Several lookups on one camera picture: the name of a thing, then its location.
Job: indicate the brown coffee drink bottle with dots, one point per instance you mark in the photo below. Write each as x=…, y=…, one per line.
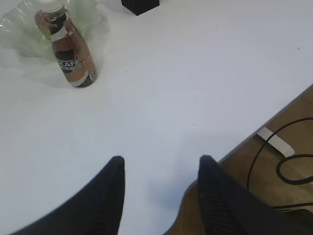
x=68, y=45

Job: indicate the white table leg foot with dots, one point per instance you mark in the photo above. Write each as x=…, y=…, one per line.
x=276, y=142

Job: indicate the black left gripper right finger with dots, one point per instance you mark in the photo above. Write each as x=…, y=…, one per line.
x=229, y=209

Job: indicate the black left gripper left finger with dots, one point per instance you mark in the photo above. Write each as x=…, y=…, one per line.
x=95, y=210

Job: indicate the black mesh pen holder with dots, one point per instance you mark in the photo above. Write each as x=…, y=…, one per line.
x=139, y=7

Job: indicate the green wavy glass plate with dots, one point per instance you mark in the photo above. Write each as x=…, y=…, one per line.
x=23, y=28

